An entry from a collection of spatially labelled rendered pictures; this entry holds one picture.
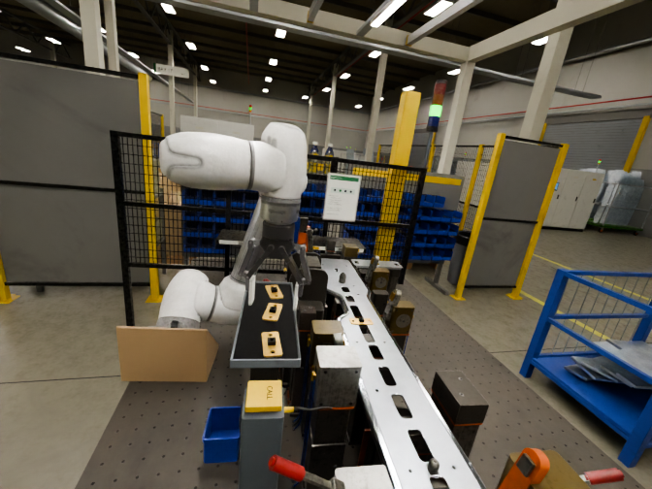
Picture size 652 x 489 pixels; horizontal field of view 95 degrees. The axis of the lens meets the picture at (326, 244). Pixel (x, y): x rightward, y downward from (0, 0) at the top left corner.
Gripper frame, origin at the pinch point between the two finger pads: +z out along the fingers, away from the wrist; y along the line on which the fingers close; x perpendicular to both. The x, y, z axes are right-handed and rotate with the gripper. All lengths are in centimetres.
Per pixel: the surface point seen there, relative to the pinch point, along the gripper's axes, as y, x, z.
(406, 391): 36.9, -4.1, 20.0
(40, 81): -216, 175, -63
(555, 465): 59, -25, 14
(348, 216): 25, 130, 2
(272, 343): 2.7, -13.9, 3.3
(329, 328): 15.5, 8.4, 12.0
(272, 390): 5.2, -25.9, 4.0
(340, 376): 18.4, -11.5, 11.7
